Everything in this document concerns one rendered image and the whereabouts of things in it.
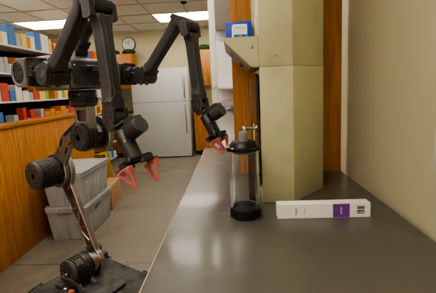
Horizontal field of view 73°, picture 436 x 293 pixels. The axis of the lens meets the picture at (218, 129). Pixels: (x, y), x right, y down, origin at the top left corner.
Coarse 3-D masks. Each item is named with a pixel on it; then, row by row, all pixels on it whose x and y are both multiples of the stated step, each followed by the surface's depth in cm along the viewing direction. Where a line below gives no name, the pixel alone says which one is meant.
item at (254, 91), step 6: (252, 78) 114; (252, 84) 116; (252, 90) 117; (252, 96) 118; (252, 102) 120; (258, 102) 101; (252, 108) 122; (258, 108) 101; (252, 114) 123; (258, 114) 101; (252, 120) 125; (258, 120) 101; (258, 126) 102; (252, 132) 128; (258, 132) 102; (252, 138) 130; (258, 138) 102
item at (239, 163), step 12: (240, 156) 88; (252, 156) 89; (240, 168) 89; (252, 168) 89; (240, 180) 89; (252, 180) 90; (240, 192) 90; (252, 192) 90; (240, 204) 91; (252, 204) 91
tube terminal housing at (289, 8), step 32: (256, 0) 98; (288, 0) 95; (320, 0) 106; (256, 32) 103; (288, 32) 96; (320, 32) 108; (288, 64) 98; (320, 64) 109; (288, 96) 99; (320, 96) 111; (288, 128) 100; (320, 128) 112; (288, 160) 102; (320, 160) 114; (288, 192) 104
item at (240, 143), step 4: (240, 132) 91; (244, 132) 91; (240, 136) 91; (244, 136) 91; (236, 140) 94; (240, 140) 91; (244, 140) 91; (248, 140) 93; (252, 140) 93; (232, 144) 90; (236, 144) 89; (240, 144) 89; (244, 144) 88; (248, 144) 89; (252, 144) 89; (256, 144) 91
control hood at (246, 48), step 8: (224, 40) 97; (232, 40) 97; (240, 40) 97; (248, 40) 97; (256, 40) 97; (224, 48) 118; (232, 48) 98; (240, 48) 98; (248, 48) 97; (256, 48) 97; (240, 56) 98; (248, 56) 98; (256, 56) 98; (248, 64) 98; (256, 64) 98; (248, 72) 129
